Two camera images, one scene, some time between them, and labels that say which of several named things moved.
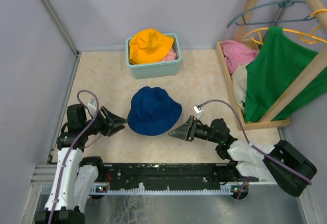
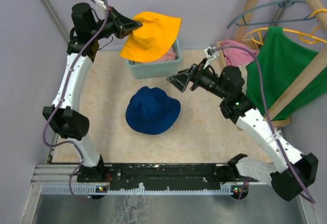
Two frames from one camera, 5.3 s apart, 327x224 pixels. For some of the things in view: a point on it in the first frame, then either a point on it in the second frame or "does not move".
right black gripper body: [200, 130] to [201, 76]
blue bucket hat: [152, 112] does not move
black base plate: [170, 175] does not move
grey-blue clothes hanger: [239, 21] does not move
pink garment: [236, 53] does not move
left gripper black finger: [117, 121] to [125, 25]
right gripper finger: [184, 131] to [181, 79]
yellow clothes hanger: [307, 38] does not move
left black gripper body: [99, 124] to [111, 26]
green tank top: [269, 73] does not move
